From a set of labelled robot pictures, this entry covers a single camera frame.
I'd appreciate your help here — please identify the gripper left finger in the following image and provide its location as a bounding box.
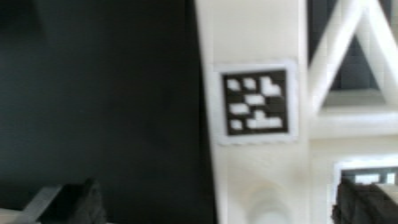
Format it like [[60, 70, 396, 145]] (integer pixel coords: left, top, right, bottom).
[[12, 179, 105, 224]]

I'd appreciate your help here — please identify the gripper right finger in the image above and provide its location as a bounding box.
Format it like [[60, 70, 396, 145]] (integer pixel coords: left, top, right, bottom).
[[332, 179, 398, 224]]

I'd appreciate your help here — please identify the white chair back piece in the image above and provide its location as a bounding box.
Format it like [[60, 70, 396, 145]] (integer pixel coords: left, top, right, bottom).
[[195, 0, 398, 224]]

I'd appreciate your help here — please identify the white chair seat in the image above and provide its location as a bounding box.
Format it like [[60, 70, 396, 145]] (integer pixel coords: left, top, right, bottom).
[[332, 156, 398, 197]]

